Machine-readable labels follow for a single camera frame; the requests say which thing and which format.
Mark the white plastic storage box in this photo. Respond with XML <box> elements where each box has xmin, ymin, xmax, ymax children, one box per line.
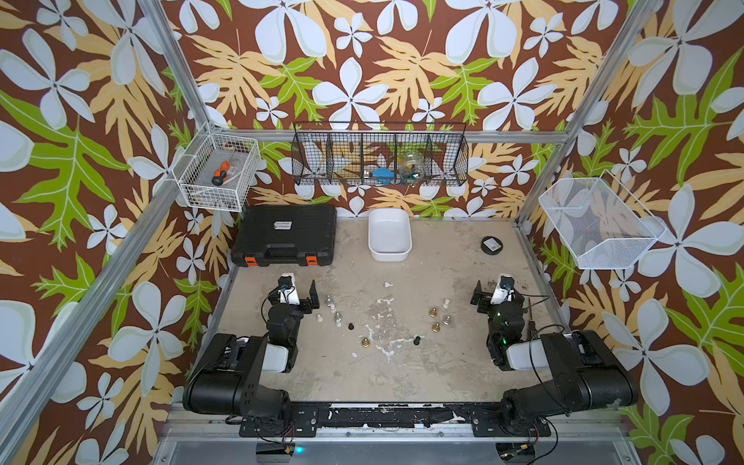
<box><xmin>368</xmin><ymin>208</ymin><xmax>413</xmax><ymax>263</ymax></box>

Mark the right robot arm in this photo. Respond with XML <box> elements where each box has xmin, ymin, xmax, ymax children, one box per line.
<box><xmin>470</xmin><ymin>276</ymin><xmax>639</xmax><ymax>426</ymax></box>

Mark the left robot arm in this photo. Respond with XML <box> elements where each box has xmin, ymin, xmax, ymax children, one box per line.
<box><xmin>182</xmin><ymin>274</ymin><xmax>320</xmax><ymax>420</ymax></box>

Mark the black round tape disc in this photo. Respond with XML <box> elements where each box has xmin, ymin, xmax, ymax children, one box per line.
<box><xmin>480</xmin><ymin>236</ymin><xmax>504</xmax><ymax>256</ymax></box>

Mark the black tool case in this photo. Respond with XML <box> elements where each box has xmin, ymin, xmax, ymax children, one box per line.
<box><xmin>231</xmin><ymin>205</ymin><xmax>337</xmax><ymax>267</ymax></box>

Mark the red black screwdriver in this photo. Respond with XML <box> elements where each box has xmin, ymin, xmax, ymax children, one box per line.
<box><xmin>211</xmin><ymin>162</ymin><xmax>232</xmax><ymax>187</ymax></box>

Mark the blue object in basket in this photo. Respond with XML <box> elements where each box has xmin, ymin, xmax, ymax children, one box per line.
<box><xmin>372</xmin><ymin>168</ymin><xmax>395</xmax><ymax>186</ymax></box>

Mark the clear plastic container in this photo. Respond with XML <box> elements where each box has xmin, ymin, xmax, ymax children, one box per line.
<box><xmin>398</xmin><ymin>149</ymin><xmax>425</xmax><ymax>182</ymax></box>

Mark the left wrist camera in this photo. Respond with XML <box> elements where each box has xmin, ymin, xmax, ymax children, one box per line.
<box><xmin>277</xmin><ymin>274</ymin><xmax>301</xmax><ymax>307</ymax></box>

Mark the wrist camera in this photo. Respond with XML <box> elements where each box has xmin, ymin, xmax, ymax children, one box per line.
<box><xmin>489</xmin><ymin>275</ymin><xmax>517</xmax><ymax>307</ymax></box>
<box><xmin>277</xmin><ymin>274</ymin><xmax>301</xmax><ymax>307</ymax></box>

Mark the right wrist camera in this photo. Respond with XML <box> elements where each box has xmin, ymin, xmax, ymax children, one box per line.
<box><xmin>489</xmin><ymin>275</ymin><xmax>517</xmax><ymax>307</ymax></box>

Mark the white wire basket right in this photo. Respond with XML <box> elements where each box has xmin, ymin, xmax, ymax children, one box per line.
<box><xmin>539</xmin><ymin>170</ymin><xmax>667</xmax><ymax>270</ymax></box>

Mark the white wire basket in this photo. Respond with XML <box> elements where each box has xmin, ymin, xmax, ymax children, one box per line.
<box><xmin>539</xmin><ymin>170</ymin><xmax>667</xmax><ymax>270</ymax></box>
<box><xmin>174</xmin><ymin>124</ymin><xmax>262</xmax><ymax>212</ymax></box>

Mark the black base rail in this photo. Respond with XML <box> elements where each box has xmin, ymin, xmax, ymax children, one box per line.
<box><xmin>239</xmin><ymin>402</ymin><xmax>551</xmax><ymax>440</ymax></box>

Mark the white wire basket left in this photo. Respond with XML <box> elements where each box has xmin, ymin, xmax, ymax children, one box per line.
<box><xmin>174</xmin><ymin>124</ymin><xmax>262</xmax><ymax>212</ymax></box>

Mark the black wire basket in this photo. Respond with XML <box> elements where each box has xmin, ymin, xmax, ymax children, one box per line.
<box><xmin>288</xmin><ymin>121</ymin><xmax>470</xmax><ymax>187</ymax></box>

